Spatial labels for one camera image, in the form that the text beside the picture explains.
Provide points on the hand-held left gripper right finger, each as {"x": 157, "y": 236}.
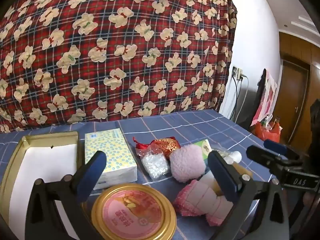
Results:
{"x": 222, "y": 177}

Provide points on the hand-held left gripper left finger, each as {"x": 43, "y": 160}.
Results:
{"x": 91, "y": 172}

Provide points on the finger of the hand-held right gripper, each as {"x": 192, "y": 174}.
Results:
{"x": 262, "y": 155}
{"x": 275, "y": 145}

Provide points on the white plastic bottle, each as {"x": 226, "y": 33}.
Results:
{"x": 235, "y": 157}

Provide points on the green tissue packet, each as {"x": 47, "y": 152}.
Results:
{"x": 203, "y": 147}

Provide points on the pink fluffy ball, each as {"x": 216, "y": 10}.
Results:
{"x": 187, "y": 162}

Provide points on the gold tin box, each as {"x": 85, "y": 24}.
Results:
{"x": 50, "y": 140}

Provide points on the clear bag of white beads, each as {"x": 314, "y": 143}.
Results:
{"x": 155, "y": 166}

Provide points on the red embroidered pouch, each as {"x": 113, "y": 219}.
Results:
{"x": 165, "y": 146}

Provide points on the red plastic bag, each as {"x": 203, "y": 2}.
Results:
{"x": 267, "y": 133}

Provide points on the yellow patterned tissue pack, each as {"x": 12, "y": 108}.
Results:
{"x": 110, "y": 150}

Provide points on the round gold tin lid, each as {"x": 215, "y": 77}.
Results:
{"x": 130, "y": 210}

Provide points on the black flat panel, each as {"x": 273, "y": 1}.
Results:
{"x": 260, "y": 92}

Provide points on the wooden door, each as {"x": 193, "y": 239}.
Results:
{"x": 295, "y": 92}

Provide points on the blue checked bedsheet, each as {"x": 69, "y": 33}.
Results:
{"x": 187, "y": 127}

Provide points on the red plaid teddy bear blanket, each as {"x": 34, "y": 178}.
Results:
{"x": 112, "y": 55}

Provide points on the white wall socket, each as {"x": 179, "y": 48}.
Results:
{"x": 236, "y": 72}

